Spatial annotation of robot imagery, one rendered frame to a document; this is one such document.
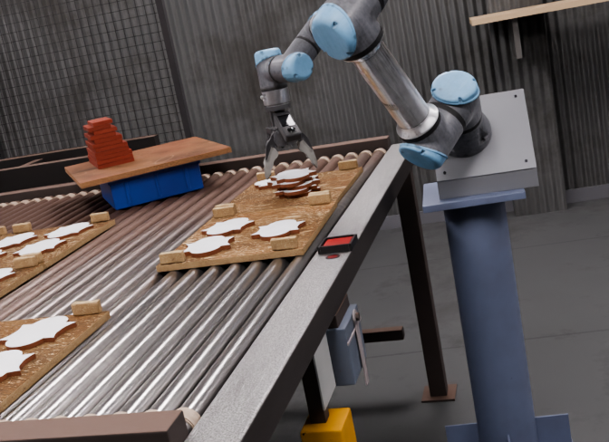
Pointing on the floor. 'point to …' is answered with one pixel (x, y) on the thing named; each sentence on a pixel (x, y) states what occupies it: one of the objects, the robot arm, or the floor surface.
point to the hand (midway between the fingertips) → (293, 174)
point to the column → (491, 321)
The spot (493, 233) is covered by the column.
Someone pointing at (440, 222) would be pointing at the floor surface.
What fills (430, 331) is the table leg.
